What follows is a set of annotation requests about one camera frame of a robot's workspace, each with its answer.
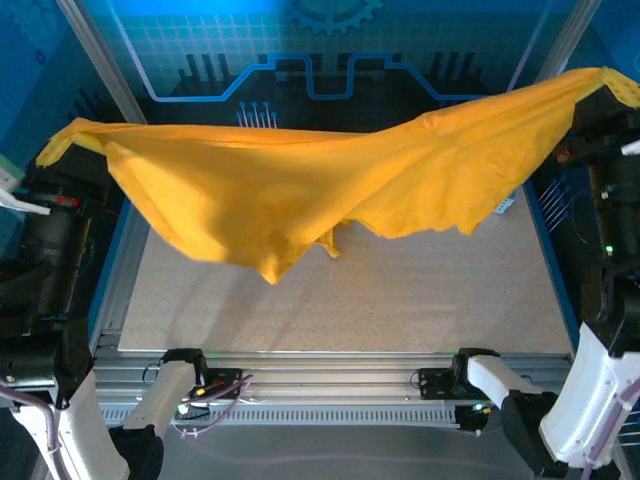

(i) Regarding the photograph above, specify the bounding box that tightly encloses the aluminium side rail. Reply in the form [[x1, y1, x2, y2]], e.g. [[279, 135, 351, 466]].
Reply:
[[89, 199, 151, 351]]

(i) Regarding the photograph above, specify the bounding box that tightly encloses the grey perforated plastic basket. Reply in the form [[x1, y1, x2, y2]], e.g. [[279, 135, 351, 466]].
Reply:
[[492, 187, 519, 216]]

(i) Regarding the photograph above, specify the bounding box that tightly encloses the black controller board with LEDs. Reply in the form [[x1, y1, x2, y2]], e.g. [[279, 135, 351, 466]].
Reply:
[[454, 399, 501, 434]]

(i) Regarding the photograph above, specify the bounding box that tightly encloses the wide aluminium base rail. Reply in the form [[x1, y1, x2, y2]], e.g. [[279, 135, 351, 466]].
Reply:
[[92, 349, 574, 402]]

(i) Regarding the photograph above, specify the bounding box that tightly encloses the aluminium frame post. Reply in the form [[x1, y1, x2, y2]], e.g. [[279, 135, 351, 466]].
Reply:
[[57, 0, 149, 126], [509, 0, 601, 91]]

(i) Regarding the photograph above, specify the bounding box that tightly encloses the slotted grey cable duct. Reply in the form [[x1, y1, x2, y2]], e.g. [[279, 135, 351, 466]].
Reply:
[[99, 403, 464, 427]]

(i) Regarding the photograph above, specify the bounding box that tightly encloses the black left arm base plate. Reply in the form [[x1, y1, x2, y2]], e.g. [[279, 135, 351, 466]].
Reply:
[[144, 367, 244, 401]]

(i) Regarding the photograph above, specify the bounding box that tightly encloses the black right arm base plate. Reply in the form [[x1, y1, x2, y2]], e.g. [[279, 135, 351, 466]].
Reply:
[[418, 367, 471, 401]]

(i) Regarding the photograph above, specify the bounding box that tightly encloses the yellow t-shirt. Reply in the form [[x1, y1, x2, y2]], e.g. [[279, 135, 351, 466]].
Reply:
[[49, 67, 609, 286]]

